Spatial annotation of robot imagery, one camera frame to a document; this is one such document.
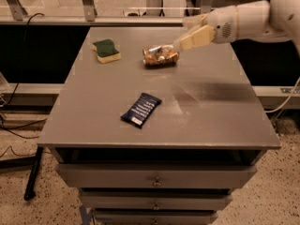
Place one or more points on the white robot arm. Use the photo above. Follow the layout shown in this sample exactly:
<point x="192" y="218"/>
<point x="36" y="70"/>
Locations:
<point x="262" y="21"/>

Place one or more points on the orange soda can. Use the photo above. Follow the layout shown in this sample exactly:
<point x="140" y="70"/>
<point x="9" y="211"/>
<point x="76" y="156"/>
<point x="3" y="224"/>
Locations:
<point x="160" y="56"/>

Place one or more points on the grey drawer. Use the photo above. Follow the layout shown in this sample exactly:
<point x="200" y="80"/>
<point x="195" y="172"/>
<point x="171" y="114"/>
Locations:
<point x="165" y="199"/>
<point x="154" y="176"/>
<point x="161" y="217"/>

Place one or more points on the black metal leg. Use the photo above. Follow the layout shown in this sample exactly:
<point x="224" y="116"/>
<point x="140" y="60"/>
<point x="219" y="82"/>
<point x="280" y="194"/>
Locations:
<point x="29" y="191"/>

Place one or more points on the grey metal rail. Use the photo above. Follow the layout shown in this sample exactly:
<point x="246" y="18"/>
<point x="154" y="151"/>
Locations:
<point x="97" y="22"/>

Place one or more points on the top grey drawer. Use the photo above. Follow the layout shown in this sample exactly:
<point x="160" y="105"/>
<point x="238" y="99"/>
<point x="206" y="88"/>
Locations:
<point x="154" y="176"/>

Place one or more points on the grey drawer cabinet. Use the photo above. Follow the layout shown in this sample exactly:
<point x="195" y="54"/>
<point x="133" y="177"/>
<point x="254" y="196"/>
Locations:
<point x="209" y="114"/>

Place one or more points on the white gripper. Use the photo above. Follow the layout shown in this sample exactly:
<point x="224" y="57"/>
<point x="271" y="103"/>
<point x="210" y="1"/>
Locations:
<point x="221" y="24"/>

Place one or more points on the dark blue snack packet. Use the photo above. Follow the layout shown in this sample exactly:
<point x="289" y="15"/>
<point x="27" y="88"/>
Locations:
<point x="141" y="110"/>

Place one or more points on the middle grey drawer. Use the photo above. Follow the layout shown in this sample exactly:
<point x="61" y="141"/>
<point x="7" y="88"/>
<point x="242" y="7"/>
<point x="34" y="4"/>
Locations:
<point x="165" y="199"/>

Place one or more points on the green and yellow sponge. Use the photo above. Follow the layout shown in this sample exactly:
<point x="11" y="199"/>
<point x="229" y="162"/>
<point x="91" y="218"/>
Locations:
<point x="106" y="52"/>

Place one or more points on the bottom grey drawer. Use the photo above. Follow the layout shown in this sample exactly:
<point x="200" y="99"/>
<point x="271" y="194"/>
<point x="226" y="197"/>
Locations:
<point x="161" y="217"/>

